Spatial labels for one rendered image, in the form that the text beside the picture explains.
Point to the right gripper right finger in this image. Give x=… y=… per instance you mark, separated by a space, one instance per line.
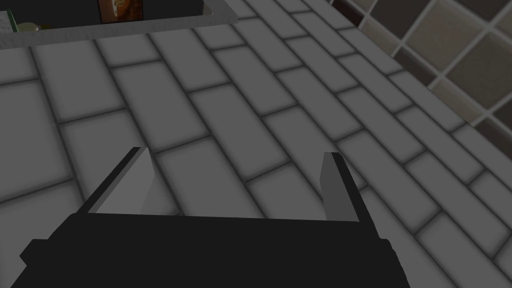
x=338 y=192

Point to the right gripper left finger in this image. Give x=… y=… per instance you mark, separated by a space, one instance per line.
x=126 y=188

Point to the brown box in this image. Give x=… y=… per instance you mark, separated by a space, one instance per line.
x=120 y=10

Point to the green-edged white book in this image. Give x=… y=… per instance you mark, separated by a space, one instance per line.
x=7 y=22

